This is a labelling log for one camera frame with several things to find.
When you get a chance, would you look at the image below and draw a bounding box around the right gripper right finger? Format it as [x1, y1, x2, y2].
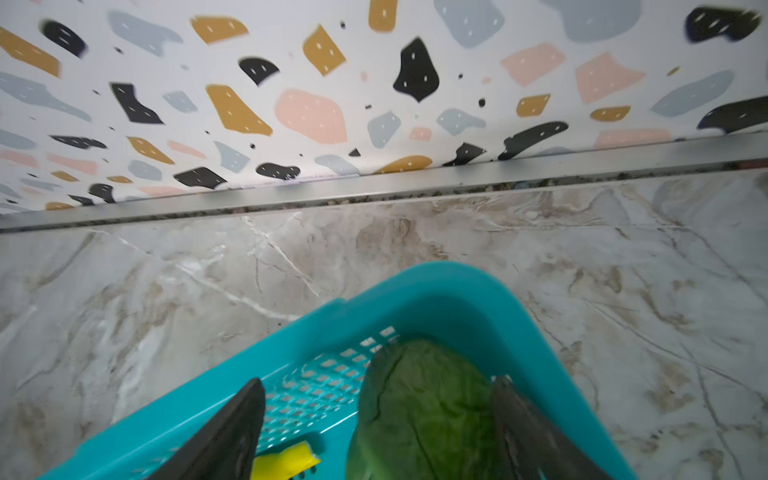
[491, 376, 610, 480]

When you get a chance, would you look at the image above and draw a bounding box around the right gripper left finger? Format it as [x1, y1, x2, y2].
[150, 378, 266, 480]

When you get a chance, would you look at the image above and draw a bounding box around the dark green avocado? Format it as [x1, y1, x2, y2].
[345, 338, 501, 479]

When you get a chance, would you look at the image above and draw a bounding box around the yellow banana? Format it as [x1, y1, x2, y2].
[250, 441, 321, 480]

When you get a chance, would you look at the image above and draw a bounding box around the teal plastic basket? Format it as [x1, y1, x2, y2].
[49, 262, 633, 479]

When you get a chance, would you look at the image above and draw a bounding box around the aluminium rail frame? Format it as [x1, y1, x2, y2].
[1, 131, 767, 233]

